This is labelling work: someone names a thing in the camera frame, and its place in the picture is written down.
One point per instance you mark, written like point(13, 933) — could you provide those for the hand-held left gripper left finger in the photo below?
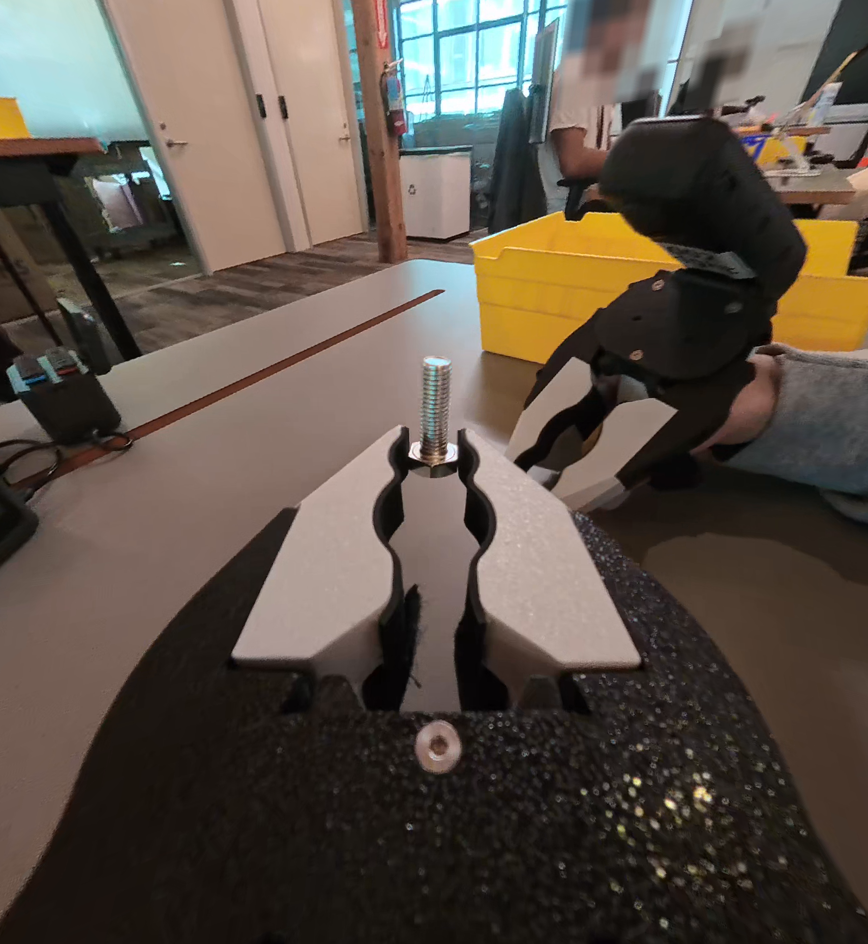
point(323, 560)

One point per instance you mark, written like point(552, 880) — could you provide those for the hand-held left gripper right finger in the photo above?
point(544, 582)

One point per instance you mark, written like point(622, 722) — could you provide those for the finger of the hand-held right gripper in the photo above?
point(548, 405)
point(611, 457)

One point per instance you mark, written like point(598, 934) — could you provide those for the silver threaded bolt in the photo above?
point(434, 405)

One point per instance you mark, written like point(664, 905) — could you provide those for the person's right forearm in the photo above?
point(832, 428)

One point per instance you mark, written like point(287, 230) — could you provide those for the person's right hand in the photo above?
point(755, 402)

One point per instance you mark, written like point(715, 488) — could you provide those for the yellow plastic bin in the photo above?
point(552, 295)

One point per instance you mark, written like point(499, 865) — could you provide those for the cluttered work table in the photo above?
point(810, 189)

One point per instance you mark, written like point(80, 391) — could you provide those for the black hanging jacket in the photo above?
point(515, 162)

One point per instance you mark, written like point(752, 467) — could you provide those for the white trash bin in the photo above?
point(437, 192)

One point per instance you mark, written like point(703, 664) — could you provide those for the black battery charger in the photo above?
point(65, 402)

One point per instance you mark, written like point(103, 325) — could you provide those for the red fire extinguisher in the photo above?
point(393, 99)

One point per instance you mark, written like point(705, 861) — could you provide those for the white door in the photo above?
point(323, 147)
point(183, 110)

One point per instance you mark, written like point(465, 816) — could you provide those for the black-legged wooden desk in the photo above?
point(28, 158)

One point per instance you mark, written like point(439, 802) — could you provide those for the dark wooden post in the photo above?
point(378, 184)

